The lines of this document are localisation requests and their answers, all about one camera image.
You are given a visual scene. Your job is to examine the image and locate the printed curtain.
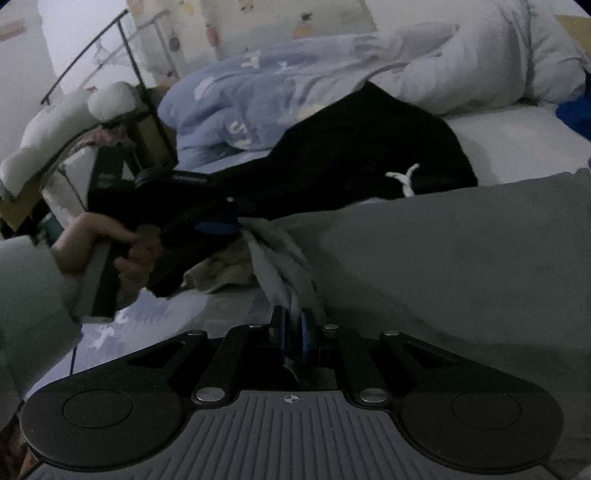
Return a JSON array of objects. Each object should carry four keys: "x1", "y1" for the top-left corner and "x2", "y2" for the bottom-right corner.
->
[{"x1": 126, "y1": 0, "x2": 376, "y2": 88}]

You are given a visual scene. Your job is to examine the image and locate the white fluffy garment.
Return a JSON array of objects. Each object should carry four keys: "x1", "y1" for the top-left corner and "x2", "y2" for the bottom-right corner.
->
[{"x1": 0, "y1": 80, "x2": 145, "y2": 200}]

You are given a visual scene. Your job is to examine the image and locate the person's left hand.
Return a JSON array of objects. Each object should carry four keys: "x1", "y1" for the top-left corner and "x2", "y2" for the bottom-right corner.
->
[{"x1": 50, "y1": 211, "x2": 163, "y2": 303}]

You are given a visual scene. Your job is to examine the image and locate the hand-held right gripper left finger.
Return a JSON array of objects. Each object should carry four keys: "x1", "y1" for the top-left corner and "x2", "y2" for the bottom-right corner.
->
[{"x1": 124, "y1": 305, "x2": 290, "y2": 408}]

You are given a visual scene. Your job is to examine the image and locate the light blue printed blanket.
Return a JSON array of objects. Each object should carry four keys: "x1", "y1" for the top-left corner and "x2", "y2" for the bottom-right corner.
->
[{"x1": 157, "y1": 22, "x2": 462, "y2": 168}]

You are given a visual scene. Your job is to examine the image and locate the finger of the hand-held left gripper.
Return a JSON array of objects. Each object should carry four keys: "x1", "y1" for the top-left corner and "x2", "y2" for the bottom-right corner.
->
[{"x1": 159, "y1": 198, "x2": 243, "y2": 252}]

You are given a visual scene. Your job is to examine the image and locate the beige cloth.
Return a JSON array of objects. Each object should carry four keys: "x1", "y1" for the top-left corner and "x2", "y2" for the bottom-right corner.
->
[{"x1": 181, "y1": 244, "x2": 260, "y2": 295}]

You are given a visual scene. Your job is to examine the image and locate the blue cloth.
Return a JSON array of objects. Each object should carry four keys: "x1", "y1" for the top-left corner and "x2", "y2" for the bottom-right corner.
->
[{"x1": 555, "y1": 98, "x2": 591, "y2": 140}]

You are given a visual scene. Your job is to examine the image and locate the grey-green garment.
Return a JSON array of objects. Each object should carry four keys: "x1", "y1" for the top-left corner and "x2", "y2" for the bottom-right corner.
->
[{"x1": 240, "y1": 168, "x2": 591, "y2": 462}]

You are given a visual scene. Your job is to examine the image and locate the black metal clothes rack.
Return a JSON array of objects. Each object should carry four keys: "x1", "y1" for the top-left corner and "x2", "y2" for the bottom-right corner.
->
[{"x1": 41, "y1": 8, "x2": 180, "y2": 172}]

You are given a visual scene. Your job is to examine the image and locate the black garment with white logo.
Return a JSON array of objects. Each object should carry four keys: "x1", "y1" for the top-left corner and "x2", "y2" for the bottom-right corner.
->
[{"x1": 152, "y1": 80, "x2": 478, "y2": 298}]

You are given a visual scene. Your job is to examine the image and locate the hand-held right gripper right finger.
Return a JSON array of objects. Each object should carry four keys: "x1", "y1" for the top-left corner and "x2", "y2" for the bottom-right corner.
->
[{"x1": 300, "y1": 310, "x2": 463, "y2": 409}]

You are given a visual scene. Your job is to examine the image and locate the wooden headboard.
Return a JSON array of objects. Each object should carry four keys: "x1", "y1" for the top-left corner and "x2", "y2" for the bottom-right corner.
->
[{"x1": 554, "y1": 14, "x2": 591, "y2": 52}]

